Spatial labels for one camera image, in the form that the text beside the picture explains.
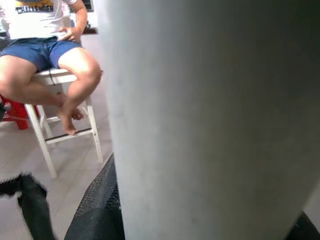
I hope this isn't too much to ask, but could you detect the white wooden stool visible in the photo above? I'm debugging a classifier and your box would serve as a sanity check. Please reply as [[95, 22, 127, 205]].
[[23, 68, 105, 180]]

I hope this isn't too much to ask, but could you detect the red plastic stool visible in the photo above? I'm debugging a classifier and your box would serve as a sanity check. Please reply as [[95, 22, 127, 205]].
[[0, 93, 41, 131]]

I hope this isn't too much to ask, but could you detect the seated person in white shirt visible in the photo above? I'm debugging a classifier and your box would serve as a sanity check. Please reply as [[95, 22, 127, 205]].
[[0, 0, 104, 136]]

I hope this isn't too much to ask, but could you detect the white plastic table leg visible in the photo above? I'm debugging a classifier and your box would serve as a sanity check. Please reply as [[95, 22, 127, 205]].
[[96, 0, 320, 240]]

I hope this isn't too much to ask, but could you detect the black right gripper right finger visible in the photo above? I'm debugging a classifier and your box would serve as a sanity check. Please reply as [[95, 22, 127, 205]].
[[286, 211, 320, 240]]

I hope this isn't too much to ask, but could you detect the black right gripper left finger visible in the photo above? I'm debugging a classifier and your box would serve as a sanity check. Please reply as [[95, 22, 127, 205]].
[[64, 152, 125, 240]]

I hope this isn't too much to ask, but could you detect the person left hand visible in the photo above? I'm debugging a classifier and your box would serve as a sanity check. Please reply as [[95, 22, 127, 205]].
[[58, 26, 82, 42]]

